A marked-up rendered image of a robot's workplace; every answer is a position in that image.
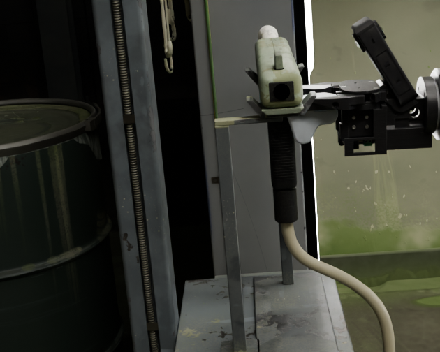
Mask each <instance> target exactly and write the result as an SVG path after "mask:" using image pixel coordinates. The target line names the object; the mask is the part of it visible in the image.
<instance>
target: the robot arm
mask: <svg viewBox="0 0 440 352"><path fill-rule="evenodd" d="M351 28H352V30H353V34H352V36H353V37H354V39H355V44H356V45H357V46H358V47H359V48H360V49H361V50H362V51H363V52H366V53H367V55H368V56H369V58H370V59H371V61H372V63H373V64H374V66H375V67H376V69H377V71H378V72H379V74H380V76H381V77H382V78H383V80H382V79H379V80H377V81H376V82H375V81H374V80H346V81H342V82H322V83H316V84H309V85H303V86H302V88H303V98H302V100H303V99H304V98H305V96H306V95H307V94H308V93H309V92H311V91H315V92H316V95H317V97H316V98H315V100H314V102H313V103H312V104H311V106H310V107H309V109H308V111H307V112H306V114H305V115H304V116H295V117H287V118H288V122H289V124H290V127H291V130H292V133H293V137H294V139H295V141H296V142H298V143H300V144H306V143H309V142H310V141H311V140H312V138H313V136H314V134H315V132H316V129H317V128H318V127H319V126H321V125H326V124H332V123H333V122H335V128H336V130H337V135H338V143H339V145H340V146H343V145H344V156H364V155H376V154H387V150H394V149H418V148H431V147H432V134H433V136H434V137H435V138H436V139H437V140H440V68H435V69H434V70H433V71H432V73H431V75H430V76H426V77H419V78H418V82H417V87H416V90H415V89H414V88H413V86H412V84H411V83H410V81H409V79H408V77H407V76H406V74H405V73H404V71H403V70H402V67H401V66H400V64H399V63H398V61H397V60H396V58H395V56H394V54H393V53H392V51H391V50H390V48H389V47H388V44H387V43H386V41H385V39H386V36H385V34H384V32H383V28H382V27H381V26H380V25H379V24H378V23H377V21H376V20H373V21H372V20H371V19H369V18H368V17H363V18H362V19H361V20H359V21H357V22H356V23H354V24H353V25H352V26H351ZM410 110H412V111H413V112H410ZM373 143H375V152H353V150H354V149H359V145H360V144H363V145H364V146H372V144H373Z"/></svg>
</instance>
